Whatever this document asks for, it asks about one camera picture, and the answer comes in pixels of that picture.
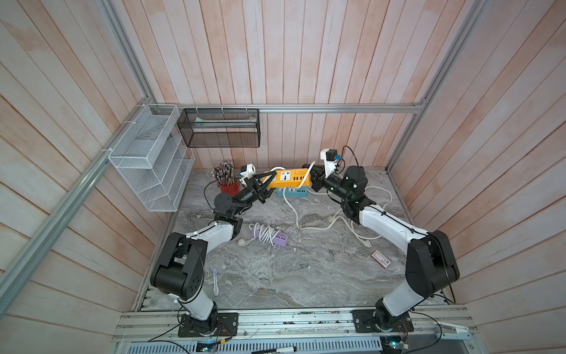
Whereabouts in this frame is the white cord of purple strip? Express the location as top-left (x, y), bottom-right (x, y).
top-left (236, 222), bottom-right (284, 249)

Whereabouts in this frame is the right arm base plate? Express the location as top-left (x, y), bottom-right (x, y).
top-left (352, 308), bottom-right (414, 333)

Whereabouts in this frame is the white wire mesh shelf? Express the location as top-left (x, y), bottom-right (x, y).
top-left (108, 104), bottom-right (195, 212)

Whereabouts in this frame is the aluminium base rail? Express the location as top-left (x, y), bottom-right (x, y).
top-left (112, 305), bottom-right (487, 353)

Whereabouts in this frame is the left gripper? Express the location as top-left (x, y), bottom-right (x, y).
top-left (231, 172), bottom-right (279, 217)

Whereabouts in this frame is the white cord of orange strip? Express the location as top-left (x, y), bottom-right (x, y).
top-left (268, 160), bottom-right (355, 232)

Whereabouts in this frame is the pink white card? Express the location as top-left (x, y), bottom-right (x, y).
top-left (371, 250), bottom-right (391, 268)

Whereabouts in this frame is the horizontal aluminium wall rail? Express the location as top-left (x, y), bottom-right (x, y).
top-left (147, 102), bottom-right (423, 114)

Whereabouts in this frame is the black mesh basket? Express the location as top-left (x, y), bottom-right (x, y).
top-left (177, 108), bottom-right (261, 148)

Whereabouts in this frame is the bundle of pencils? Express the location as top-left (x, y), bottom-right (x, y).
top-left (212, 161), bottom-right (237, 186)

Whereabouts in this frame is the orange power strip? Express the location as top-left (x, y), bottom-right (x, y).
top-left (268, 168), bottom-right (312, 188)

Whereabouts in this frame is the red pencil cup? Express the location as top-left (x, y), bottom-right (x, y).
top-left (219, 180), bottom-right (240, 196)

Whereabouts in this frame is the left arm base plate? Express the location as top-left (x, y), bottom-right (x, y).
top-left (178, 313), bottom-right (239, 338)

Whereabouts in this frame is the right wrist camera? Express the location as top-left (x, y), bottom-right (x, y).
top-left (320, 149), bottom-right (341, 178)

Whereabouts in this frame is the purple power strip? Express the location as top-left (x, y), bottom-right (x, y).
top-left (249, 223), bottom-right (290, 247)

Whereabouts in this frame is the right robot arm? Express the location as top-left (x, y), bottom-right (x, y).
top-left (303, 164), bottom-right (460, 332)

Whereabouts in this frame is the black marker pen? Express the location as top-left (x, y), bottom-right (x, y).
top-left (251, 346), bottom-right (297, 354)

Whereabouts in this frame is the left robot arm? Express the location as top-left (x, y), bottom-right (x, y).
top-left (150, 171), bottom-right (277, 336)

